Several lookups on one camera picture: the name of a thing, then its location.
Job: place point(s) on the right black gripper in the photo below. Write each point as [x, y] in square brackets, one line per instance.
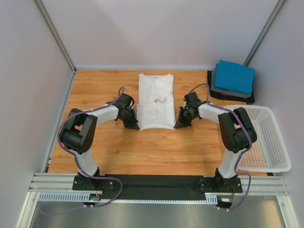
[180, 122]

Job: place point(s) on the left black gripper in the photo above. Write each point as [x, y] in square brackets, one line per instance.
[133, 125]

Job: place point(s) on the white t-shirt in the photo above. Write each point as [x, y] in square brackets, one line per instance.
[156, 107]

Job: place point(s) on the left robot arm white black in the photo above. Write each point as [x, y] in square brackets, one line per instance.
[76, 134]

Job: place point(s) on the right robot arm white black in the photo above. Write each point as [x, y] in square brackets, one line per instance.
[237, 134]

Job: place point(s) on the folded black t-shirt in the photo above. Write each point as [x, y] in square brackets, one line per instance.
[249, 100]

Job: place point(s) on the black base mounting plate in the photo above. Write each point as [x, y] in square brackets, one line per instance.
[150, 186]

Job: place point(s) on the white plastic perforated basket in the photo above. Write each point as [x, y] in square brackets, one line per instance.
[268, 153]

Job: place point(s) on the grey slotted cable duct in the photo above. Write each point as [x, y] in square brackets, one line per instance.
[92, 198]

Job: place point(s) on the aluminium frame rail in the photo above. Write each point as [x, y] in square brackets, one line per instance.
[62, 182]

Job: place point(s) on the right aluminium corner post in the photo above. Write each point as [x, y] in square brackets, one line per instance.
[264, 31]

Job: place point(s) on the aluminium corner post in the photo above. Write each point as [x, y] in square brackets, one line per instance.
[264, 31]
[51, 27]

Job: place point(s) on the left aluminium corner post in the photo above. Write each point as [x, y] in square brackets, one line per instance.
[51, 27]

